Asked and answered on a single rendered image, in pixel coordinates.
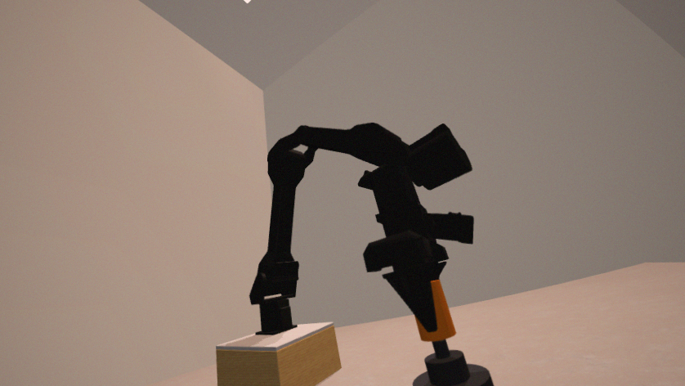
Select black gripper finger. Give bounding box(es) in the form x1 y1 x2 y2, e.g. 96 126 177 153
382 261 438 332
431 262 447 281

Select dark grey round pedestal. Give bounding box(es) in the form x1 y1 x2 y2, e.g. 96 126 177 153
412 339 494 386

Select orange knob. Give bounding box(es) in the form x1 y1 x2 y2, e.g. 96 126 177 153
415 280 456 342

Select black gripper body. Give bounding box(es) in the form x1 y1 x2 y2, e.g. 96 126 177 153
363 195 449 272

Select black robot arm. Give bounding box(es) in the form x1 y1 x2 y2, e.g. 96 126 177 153
249 123 474 335

